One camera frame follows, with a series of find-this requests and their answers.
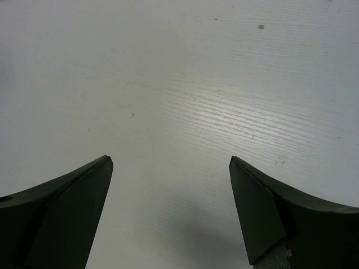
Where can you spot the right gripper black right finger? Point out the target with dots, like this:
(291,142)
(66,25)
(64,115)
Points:
(283,227)

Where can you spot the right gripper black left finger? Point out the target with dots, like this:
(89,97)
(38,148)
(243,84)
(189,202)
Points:
(53,225)

